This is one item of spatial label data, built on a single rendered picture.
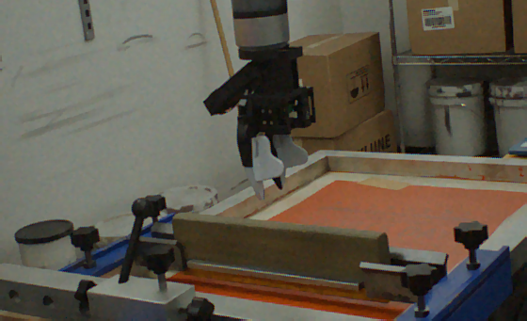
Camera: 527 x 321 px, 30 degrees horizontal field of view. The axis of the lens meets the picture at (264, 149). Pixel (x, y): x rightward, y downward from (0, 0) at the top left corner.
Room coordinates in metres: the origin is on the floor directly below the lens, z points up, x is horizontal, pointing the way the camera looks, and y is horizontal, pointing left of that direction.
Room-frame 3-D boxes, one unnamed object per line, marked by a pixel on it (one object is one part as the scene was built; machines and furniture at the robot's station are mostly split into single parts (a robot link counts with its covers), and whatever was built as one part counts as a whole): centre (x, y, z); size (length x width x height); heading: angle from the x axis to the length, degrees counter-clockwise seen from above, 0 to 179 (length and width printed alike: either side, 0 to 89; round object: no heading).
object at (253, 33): (1.35, -0.02, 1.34); 0.08 x 0.08 x 0.05
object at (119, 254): (1.51, 0.24, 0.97); 0.30 x 0.05 x 0.07; 144
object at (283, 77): (1.34, -0.02, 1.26); 0.09 x 0.08 x 0.12; 55
